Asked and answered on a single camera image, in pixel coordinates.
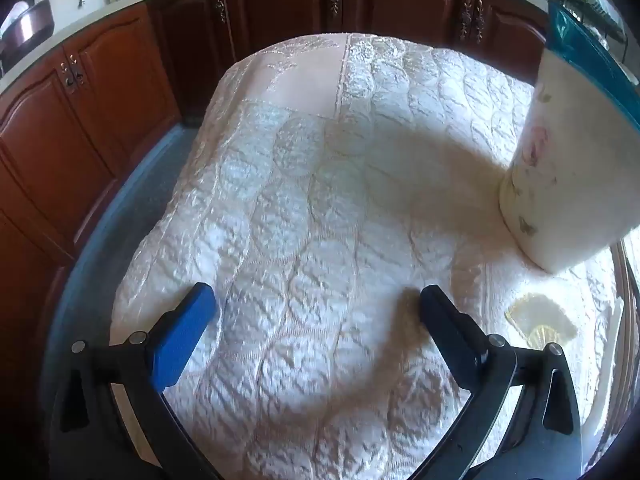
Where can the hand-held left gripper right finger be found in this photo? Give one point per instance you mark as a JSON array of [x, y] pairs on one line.
[[450, 330]]

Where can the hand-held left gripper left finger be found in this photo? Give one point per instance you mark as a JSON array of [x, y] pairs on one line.
[[182, 340]]

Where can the white utensil holder teal rim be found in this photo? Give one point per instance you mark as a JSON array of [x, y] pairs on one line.
[[565, 160]]

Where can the cream quilted tablecloth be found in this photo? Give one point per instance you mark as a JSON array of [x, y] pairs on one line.
[[325, 210]]

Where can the wooden base kitchen cabinets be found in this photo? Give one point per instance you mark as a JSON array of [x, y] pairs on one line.
[[100, 110]]

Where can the dark red rice cooker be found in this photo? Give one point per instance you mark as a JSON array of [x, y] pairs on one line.
[[30, 25]]

